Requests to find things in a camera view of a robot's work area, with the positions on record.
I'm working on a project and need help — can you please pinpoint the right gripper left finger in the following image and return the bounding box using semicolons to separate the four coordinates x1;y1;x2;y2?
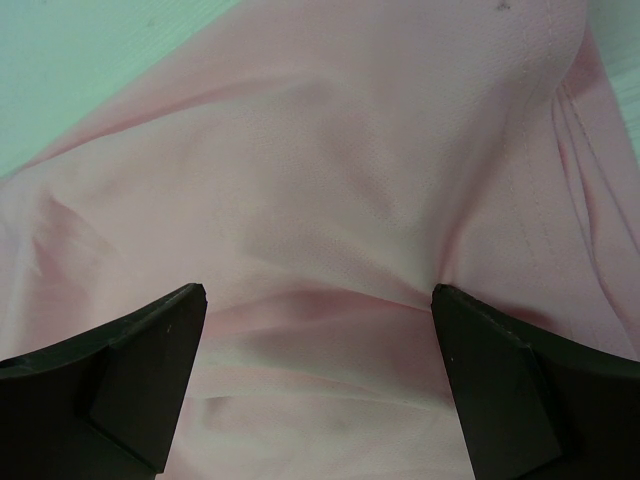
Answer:
1;283;207;480

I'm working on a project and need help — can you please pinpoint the pink t shirt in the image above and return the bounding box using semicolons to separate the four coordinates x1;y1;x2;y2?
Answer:
1;1;639;479

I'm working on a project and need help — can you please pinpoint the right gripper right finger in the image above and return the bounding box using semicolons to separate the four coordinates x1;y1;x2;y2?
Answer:
431;284;639;480

